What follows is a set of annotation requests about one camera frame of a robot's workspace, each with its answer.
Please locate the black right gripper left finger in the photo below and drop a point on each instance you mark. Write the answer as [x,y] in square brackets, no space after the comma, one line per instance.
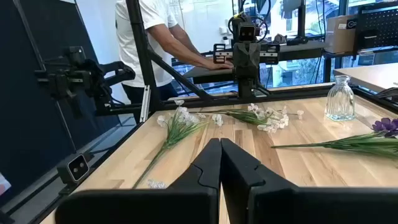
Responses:
[192,202]

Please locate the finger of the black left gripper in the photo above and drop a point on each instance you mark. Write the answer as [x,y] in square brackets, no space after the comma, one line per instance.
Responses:
[253,59]
[240,59]

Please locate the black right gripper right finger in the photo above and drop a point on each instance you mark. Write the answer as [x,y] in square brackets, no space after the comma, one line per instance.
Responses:
[280,205]

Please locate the white artificial flower stem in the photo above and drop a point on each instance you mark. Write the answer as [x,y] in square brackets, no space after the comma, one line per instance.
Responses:
[174,132]
[155,184]
[248,116]

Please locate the purple artificial flower stem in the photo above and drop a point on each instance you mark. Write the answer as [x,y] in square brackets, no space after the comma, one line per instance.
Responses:
[367,143]

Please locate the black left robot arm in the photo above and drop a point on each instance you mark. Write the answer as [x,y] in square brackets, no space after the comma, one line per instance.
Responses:
[247,88]

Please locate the clear ribbed glass vase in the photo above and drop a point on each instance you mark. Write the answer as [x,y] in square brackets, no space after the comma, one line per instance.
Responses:
[339,102]

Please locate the dark grey desk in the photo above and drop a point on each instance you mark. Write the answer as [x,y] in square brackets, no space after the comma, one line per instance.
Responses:
[211,72]

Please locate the yellow tag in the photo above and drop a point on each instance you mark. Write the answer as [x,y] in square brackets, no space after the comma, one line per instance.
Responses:
[238,14]

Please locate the black monitor stand pole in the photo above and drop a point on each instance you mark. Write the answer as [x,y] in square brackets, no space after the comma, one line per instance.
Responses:
[301,18]

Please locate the loose white blossom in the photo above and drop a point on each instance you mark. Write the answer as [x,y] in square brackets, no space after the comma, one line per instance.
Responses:
[217,119]

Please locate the brown cardboard box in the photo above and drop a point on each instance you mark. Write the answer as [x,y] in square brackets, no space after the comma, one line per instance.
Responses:
[340,34]

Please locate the light wooden desk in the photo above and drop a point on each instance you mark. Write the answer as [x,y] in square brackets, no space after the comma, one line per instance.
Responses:
[367,76]

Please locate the person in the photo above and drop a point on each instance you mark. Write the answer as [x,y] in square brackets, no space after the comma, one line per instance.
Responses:
[136,37]

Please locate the black pegboard panel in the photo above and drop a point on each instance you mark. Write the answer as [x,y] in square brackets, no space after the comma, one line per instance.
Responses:
[377,25]

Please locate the dark partition panel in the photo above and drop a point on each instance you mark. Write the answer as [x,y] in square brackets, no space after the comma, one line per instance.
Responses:
[25,109]

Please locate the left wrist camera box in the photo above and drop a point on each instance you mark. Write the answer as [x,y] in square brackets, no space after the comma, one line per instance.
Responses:
[247,31]

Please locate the silver hinge bracket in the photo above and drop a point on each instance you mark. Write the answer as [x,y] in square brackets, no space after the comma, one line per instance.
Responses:
[145,104]

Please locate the black table-level camera box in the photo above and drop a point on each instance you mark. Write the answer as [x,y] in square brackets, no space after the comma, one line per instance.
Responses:
[77,168]

